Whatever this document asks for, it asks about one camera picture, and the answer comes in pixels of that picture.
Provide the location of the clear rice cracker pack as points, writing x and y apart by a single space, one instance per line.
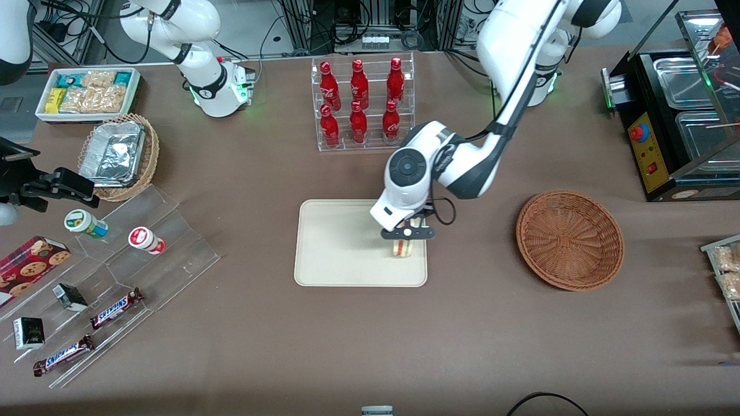
728 258
731 286

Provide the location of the green label yogurt bottle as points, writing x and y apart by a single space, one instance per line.
84 222

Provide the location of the triangular sandwich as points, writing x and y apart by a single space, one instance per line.
404 248

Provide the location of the red label yogurt bottle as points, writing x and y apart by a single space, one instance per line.
144 240

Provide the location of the cream plastic tray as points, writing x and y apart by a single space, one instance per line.
341 242

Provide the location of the brown wicker basket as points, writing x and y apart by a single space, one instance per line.
569 240

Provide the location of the clear acrylic bottle rack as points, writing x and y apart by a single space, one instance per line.
373 144

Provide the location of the small black white box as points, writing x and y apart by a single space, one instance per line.
29 333

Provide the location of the brown snickers bar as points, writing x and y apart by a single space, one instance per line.
115 308
63 355

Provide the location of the steel food pan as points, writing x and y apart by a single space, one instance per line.
682 81
702 136

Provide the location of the yellow snack pack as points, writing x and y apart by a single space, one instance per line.
55 101

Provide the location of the teal snack pack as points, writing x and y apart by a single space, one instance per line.
122 78
69 80

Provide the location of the black food warmer machine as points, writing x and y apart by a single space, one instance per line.
647 156

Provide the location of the white power strip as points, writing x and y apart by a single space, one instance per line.
374 41

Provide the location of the aluminium frame rack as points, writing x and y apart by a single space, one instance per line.
303 23

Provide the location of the light wicker basket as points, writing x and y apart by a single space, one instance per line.
151 156

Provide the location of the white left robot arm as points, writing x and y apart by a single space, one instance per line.
509 40

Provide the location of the clear acrylic stepped stand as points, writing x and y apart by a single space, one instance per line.
173 260

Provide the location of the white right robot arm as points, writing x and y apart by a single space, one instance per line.
205 86

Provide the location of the small grey device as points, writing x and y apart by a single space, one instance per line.
377 411

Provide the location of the white rectangular snack bin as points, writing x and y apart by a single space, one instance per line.
43 115

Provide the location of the grey metal tray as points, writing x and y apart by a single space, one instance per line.
717 242

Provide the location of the red cola bottle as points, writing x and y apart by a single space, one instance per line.
359 86
395 81
329 86
329 130
358 127
391 124

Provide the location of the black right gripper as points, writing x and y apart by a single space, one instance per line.
17 184

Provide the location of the red cookie box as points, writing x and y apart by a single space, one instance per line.
29 268

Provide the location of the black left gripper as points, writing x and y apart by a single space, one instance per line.
425 212

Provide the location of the aluminium foil container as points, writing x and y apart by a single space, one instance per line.
113 153

